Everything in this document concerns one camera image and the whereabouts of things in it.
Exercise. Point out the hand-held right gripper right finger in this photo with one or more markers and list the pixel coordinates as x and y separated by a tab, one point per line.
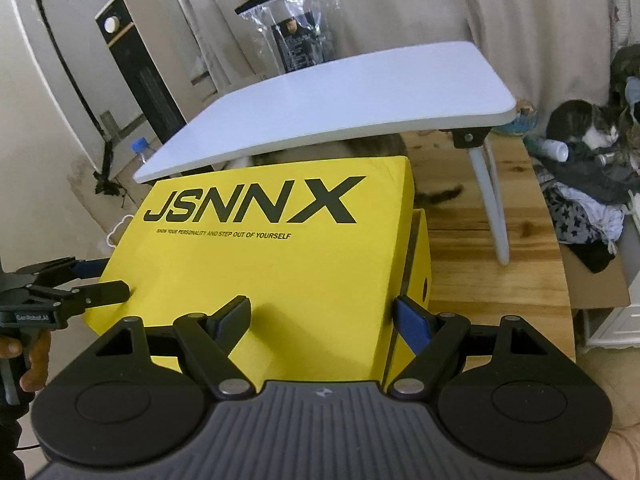
413	322

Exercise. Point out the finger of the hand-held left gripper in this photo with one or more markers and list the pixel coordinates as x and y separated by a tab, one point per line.
107	292
90	269

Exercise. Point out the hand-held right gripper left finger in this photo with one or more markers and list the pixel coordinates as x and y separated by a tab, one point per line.
235	316

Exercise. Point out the yellow shoe box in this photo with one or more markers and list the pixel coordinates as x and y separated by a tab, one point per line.
280	265

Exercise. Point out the person's left hand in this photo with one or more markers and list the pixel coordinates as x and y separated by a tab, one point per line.
40	360

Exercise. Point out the wooden desk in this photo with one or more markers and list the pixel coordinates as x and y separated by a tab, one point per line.
500	300

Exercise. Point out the blue capped water bottle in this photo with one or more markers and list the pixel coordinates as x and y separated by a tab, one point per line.
141	149

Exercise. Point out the star print cloth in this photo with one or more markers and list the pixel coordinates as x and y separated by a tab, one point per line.
572	222

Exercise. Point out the cardboard box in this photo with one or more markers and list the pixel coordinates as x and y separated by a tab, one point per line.
600	280

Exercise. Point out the black cloth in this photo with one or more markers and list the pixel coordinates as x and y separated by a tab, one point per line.
592	255

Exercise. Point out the white nightstand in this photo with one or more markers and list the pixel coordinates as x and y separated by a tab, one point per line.
617	330

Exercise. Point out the black tower heater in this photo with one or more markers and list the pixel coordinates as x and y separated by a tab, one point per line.
145	70

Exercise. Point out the white and teal tube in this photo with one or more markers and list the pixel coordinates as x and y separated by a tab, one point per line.
552	149

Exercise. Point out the dark grey jeans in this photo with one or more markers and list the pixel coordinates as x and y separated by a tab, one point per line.
590	177

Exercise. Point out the glass ashtray with blue beads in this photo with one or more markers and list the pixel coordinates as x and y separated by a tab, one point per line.
520	120

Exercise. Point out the white folding lap table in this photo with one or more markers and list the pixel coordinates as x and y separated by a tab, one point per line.
325	105

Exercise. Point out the small silver bottle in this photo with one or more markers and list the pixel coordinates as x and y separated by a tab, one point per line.
605	159

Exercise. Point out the grey and white kitten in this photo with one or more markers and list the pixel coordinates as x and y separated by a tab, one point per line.
580	120

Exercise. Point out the clear bag with black label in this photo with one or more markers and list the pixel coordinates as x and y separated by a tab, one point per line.
295	30

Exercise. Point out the beige curtain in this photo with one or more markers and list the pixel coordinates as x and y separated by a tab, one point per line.
425	5

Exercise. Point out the camouflage garment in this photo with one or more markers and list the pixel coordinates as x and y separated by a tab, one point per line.
625	67

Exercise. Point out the bear print blanket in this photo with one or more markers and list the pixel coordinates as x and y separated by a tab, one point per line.
627	0

